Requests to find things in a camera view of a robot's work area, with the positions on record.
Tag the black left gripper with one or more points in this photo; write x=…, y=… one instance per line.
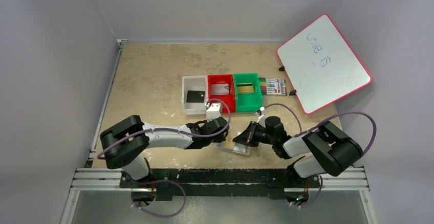
x=221, y=138

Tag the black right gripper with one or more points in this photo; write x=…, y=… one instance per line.
x=253, y=133

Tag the beige card holder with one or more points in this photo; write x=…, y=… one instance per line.
x=232, y=147

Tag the green plastic bin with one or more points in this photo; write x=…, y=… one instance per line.
x=247, y=102

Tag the red plastic bin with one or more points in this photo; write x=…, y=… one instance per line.
x=228, y=99

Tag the white plastic bin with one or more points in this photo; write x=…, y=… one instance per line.
x=196, y=83

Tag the gold credit card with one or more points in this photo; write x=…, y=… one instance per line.
x=245, y=88

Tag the marker pen pack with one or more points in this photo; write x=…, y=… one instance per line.
x=273, y=86

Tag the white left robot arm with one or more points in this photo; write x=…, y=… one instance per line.
x=123, y=143

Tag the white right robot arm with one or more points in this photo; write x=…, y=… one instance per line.
x=325, y=150

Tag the black credit card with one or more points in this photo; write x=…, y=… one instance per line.
x=195, y=96

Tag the silver credit card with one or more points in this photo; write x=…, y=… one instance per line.
x=220, y=89

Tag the black whiteboard clip lower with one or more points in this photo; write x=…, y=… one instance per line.
x=292, y=93

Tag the pink framed whiteboard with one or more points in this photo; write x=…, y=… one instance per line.
x=321, y=65

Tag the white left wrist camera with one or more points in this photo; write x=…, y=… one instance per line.
x=214, y=111

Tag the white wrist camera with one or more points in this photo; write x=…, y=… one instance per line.
x=260, y=111
x=214, y=111

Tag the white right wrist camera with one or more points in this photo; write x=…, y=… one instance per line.
x=260, y=111

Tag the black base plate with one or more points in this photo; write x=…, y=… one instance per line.
x=275, y=184

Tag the aluminium frame rail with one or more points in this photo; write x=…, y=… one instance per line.
x=99, y=179

